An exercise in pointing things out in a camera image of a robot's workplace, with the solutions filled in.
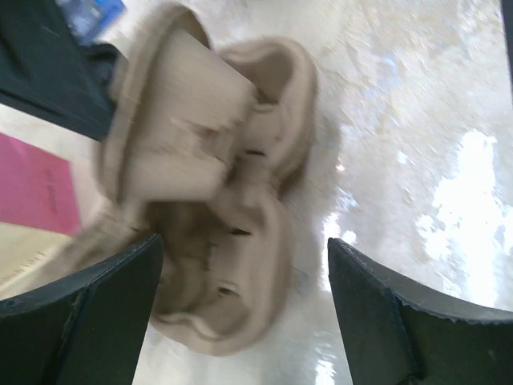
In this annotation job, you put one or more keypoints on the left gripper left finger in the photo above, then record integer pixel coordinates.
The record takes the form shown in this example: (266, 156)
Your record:
(85, 328)

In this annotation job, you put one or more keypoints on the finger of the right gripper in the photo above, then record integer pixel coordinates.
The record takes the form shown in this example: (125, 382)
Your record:
(46, 73)

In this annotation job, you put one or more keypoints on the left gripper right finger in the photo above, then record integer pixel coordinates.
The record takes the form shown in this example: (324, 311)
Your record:
(396, 330)

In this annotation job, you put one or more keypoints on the cardboard cup carrier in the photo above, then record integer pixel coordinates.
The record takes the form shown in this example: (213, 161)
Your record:
(226, 260)
(179, 117)

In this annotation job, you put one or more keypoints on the blue razor package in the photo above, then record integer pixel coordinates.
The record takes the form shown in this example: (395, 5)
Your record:
(87, 19)

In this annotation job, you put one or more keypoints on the pink beige paper bag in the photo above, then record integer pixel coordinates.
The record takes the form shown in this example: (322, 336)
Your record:
(39, 212)

